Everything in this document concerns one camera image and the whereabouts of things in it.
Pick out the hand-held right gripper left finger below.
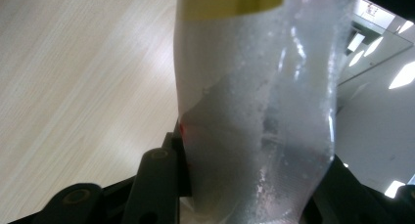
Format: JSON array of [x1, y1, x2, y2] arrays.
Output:
[[120, 119, 194, 224]]

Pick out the red and white spouted pouch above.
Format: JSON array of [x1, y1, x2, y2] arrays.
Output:
[[172, 0, 361, 224]]

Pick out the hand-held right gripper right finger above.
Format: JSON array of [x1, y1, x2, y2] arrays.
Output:
[[301, 155, 405, 224]]

